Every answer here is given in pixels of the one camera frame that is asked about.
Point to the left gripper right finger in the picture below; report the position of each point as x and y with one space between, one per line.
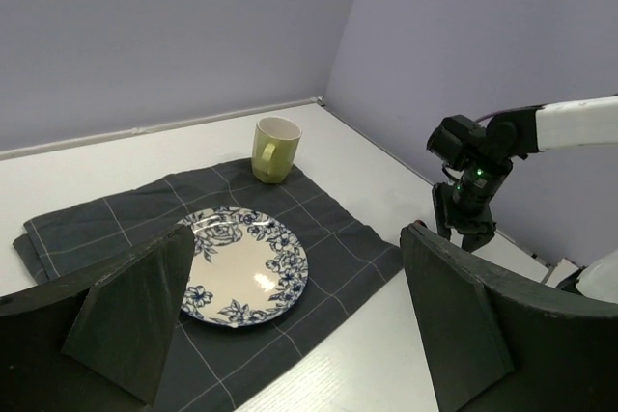
498 341

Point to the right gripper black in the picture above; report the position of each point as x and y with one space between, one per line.
463 204

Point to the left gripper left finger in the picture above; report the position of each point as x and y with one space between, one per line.
98 338

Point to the blue floral plate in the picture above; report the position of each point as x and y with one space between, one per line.
248 268

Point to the dark checked cloth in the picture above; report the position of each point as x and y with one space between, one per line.
212 368

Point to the pale yellow mug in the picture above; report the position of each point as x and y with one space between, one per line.
275 144

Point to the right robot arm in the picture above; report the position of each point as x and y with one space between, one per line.
527 130

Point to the metal table edge rail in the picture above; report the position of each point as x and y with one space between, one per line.
147 130

